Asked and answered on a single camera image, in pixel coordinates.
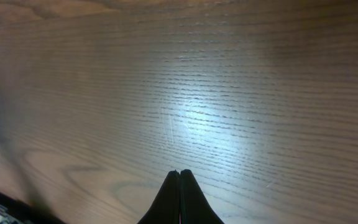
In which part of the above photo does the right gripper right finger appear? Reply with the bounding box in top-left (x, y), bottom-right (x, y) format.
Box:
top-left (180, 169), bottom-right (224, 224)

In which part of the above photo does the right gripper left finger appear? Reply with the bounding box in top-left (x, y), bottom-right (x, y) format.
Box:
top-left (138, 170), bottom-right (180, 224)

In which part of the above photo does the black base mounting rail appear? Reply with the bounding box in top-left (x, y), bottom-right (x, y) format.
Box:
top-left (0, 192), bottom-right (65, 224)

